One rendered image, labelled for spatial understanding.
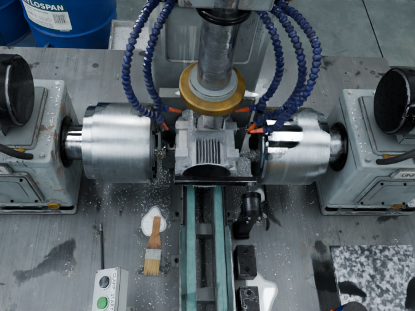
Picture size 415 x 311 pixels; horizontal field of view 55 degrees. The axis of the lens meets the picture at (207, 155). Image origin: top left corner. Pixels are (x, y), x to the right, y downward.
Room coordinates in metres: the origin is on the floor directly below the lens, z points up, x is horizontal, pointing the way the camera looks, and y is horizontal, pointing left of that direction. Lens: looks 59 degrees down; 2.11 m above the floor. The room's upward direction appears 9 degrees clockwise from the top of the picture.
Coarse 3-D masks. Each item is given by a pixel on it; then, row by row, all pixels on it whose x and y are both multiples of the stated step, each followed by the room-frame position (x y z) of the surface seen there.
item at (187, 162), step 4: (184, 112) 0.75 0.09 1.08; (188, 112) 0.75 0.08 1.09; (184, 116) 0.74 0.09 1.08; (188, 116) 0.74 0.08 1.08; (228, 116) 0.76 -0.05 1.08; (184, 160) 0.58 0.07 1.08; (188, 160) 0.57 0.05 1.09; (224, 160) 0.60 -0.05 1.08; (228, 160) 0.59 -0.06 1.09; (232, 160) 0.60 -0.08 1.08; (184, 164) 0.56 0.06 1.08; (188, 164) 0.56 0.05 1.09; (224, 164) 0.59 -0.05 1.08; (228, 164) 0.58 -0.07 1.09; (232, 164) 0.59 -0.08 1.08; (228, 168) 0.58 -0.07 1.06
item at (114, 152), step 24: (96, 120) 0.61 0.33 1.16; (120, 120) 0.63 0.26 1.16; (144, 120) 0.64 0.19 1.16; (72, 144) 0.57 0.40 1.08; (96, 144) 0.55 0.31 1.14; (120, 144) 0.56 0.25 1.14; (144, 144) 0.57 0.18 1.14; (96, 168) 0.50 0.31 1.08; (120, 168) 0.52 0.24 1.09; (144, 168) 0.53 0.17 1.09
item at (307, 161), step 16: (256, 112) 0.80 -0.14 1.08; (304, 112) 0.77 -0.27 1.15; (320, 112) 0.80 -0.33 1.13; (240, 128) 0.74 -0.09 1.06; (256, 128) 0.74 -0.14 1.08; (288, 128) 0.69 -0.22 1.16; (304, 128) 0.70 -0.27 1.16; (320, 128) 0.71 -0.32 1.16; (256, 144) 0.69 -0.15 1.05; (272, 144) 0.64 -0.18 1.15; (288, 144) 0.65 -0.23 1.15; (304, 144) 0.66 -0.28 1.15; (320, 144) 0.66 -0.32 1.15; (336, 144) 0.71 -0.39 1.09; (256, 160) 0.63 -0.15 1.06; (272, 160) 0.60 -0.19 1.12; (288, 160) 0.61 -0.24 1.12; (304, 160) 0.62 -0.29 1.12; (320, 160) 0.63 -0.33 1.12; (336, 160) 0.68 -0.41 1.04; (256, 176) 0.61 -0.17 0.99; (272, 176) 0.58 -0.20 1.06; (288, 176) 0.59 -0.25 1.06; (304, 176) 0.60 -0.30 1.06; (320, 176) 0.62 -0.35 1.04
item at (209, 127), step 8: (192, 112) 0.71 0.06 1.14; (192, 120) 0.68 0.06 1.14; (200, 120) 0.71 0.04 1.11; (208, 120) 0.70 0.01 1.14; (216, 120) 0.71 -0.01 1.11; (224, 120) 0.70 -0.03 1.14; (192, 128) 0.65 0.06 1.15; (200, 128) 0.68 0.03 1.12; (208, 128) 0.68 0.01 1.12; (216, 128) 0.69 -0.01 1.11; (224, 128) 0.67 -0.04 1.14; (192, 136) 0.64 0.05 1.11; (200, 136) 0.65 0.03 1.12; (208, 136) 0.65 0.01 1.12; (216, 136) 0.66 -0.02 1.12; (224, 136) 0.66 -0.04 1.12
